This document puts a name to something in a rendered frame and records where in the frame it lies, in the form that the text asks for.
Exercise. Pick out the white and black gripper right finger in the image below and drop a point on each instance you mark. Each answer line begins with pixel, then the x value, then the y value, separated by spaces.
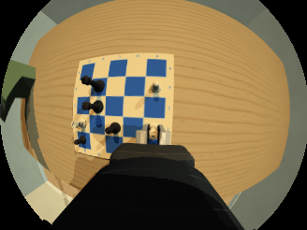
pixel 164 137

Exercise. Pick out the blue and cream chessboard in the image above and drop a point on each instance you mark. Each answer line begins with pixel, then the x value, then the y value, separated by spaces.
pixel 127 98

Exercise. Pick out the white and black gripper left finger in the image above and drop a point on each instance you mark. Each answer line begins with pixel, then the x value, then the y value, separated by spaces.
pixel 142 136

